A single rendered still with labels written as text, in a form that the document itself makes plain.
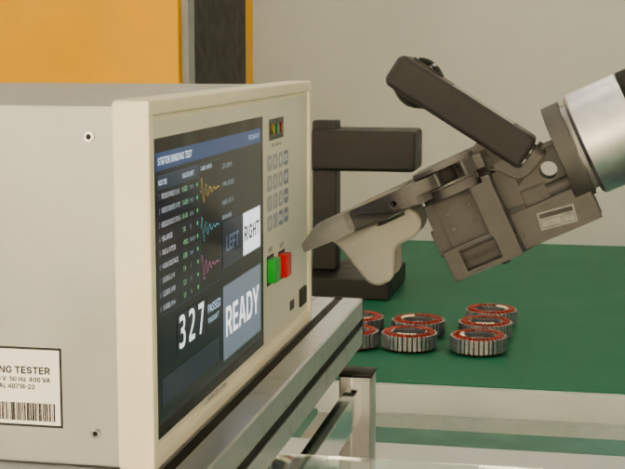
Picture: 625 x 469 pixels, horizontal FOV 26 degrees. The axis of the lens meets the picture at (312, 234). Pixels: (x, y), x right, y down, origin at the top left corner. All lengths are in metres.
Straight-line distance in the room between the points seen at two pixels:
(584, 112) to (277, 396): 0.29
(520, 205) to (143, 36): 3.56
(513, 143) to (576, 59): 5.14
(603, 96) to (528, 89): 5.15
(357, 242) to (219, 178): 0.15
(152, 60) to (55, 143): 3.72
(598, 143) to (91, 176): 0.37
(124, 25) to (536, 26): 2.23
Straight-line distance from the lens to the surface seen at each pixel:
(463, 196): 0.96
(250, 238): 0.95
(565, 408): 2.43
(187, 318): 0.81
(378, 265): 0.98
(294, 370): 0.99
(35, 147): 0.76
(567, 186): 0.97
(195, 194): 0.82
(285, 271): 1.05
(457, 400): 2.44
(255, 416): 0.87
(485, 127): 0.96
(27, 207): 0.76
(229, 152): 0.89
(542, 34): 6.10
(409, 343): 2.68
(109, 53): 4.52
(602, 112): 0.95
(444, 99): 0.96
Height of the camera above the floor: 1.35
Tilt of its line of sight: 8 degrees down
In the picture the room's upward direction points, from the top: straight up
